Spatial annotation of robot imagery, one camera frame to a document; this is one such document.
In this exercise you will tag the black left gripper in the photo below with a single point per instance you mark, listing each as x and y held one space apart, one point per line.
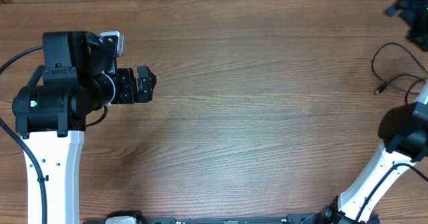
129 95

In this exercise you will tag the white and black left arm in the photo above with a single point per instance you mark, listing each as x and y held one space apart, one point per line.
79 76

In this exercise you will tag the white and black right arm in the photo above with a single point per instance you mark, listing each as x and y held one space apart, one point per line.
403 134

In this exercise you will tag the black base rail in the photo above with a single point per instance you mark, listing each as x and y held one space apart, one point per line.
137 217

